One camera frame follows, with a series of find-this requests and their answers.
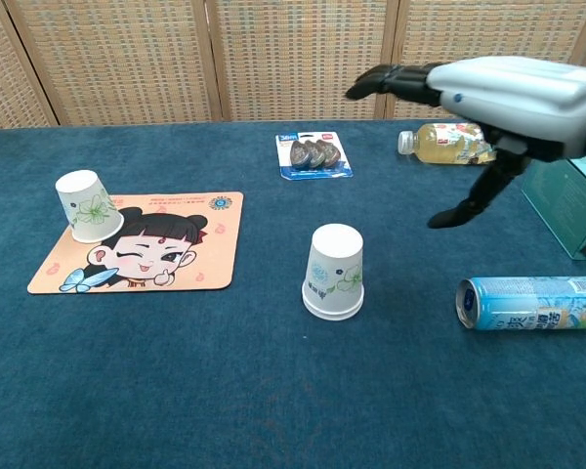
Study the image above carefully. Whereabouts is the cartoon girl mouse pad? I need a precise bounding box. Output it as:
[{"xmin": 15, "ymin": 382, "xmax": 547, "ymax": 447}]
[{"xmin": 26, "ymin": 191, "xmax": 245, "ymax": 295}]

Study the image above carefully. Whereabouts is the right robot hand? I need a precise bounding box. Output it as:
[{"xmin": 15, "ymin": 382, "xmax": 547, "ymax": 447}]
[{"xmin": 345, "ymin": 55, "xmax": 586, "ymax": 230}]

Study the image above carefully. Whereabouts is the blue table cloth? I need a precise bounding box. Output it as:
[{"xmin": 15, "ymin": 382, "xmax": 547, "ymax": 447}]
[{"xmin": 0, "ymin": 115, "xmax": 586, "ymax": 469}]

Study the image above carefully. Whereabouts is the light blue drink can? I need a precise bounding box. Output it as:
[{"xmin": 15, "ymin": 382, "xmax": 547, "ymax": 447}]
[{"xmin": 455, "ymin": 276, "xmax": 586, "ymax": 332}]

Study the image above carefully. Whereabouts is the green product box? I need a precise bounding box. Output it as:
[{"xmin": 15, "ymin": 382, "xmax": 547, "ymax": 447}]
[{"xmin": 521, "ymin": 158, "xmax": 586, "ymax": 260}]

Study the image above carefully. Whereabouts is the blue blister pack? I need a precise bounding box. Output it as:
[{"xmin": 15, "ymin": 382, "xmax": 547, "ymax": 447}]
[{"xmin": 274, "ymin": 130, "xmax": 355, "ymax": 181}]

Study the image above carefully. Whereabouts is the yellow tea bottle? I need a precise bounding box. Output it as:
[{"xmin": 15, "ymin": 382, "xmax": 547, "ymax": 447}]
[{"xmin": 398, "ymin": 121, "xmax": 498, "ymax": 166}]

